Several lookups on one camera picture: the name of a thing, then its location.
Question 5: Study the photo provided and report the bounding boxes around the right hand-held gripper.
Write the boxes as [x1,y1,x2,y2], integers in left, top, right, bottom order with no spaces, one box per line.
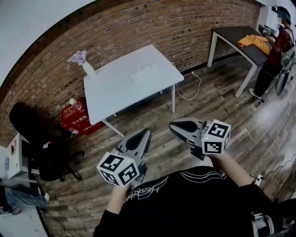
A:
[168,117,231,161]

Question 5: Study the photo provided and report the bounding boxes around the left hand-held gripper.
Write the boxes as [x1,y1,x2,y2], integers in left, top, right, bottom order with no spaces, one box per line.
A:
[96,128,153,187]

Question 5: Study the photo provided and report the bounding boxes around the white power strip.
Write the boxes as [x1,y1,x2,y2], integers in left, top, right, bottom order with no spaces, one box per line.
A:
[130,65,156,82]

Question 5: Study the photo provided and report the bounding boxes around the person's right forearm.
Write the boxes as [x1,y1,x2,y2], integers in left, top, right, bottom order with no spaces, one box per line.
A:
[209,152,255,186]

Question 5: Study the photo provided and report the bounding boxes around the person's left forearm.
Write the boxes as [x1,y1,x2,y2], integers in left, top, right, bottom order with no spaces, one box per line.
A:
[104,184,134,215]

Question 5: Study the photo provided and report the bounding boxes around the red box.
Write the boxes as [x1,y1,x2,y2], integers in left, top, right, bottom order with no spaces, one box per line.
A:
[61,97,106,137]

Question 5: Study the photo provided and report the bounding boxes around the black printed shirt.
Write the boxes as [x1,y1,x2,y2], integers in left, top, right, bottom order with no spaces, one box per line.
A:
[92,165,296,237]

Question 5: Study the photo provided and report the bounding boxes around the white vase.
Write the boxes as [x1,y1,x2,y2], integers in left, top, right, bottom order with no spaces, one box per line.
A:
[82,60,98,79]

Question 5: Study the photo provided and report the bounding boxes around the black office chair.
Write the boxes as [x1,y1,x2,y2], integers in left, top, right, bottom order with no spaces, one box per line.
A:
[9,102,85,182]

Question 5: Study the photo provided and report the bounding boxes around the purple flowers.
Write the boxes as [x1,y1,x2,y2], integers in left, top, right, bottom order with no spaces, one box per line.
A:
[67,50,87,66]

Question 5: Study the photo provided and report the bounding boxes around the dark table with white legs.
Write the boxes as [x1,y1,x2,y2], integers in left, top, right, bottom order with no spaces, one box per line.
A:
[207,25,270,99]

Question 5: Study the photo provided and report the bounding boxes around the grey chair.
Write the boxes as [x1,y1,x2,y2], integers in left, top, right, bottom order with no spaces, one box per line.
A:
[275,68,292,97]

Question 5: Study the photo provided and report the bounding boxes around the orange cloth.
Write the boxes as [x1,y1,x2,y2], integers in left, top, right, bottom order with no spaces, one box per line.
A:
[238,34,271,56]

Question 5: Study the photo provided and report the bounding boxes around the grey waist-mounted device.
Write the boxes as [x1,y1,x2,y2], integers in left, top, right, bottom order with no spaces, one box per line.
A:
[251,212,276,237]

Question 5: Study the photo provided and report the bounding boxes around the white cabinet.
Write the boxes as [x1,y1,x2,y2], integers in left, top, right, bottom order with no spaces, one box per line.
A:
[0,132,37,183]

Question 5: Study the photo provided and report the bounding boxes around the white desk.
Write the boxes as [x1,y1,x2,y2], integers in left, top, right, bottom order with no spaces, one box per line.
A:
[0,203,49,237]

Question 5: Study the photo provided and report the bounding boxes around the black floor cable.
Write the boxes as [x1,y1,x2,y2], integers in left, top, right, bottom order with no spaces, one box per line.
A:
[251,154,296,181]

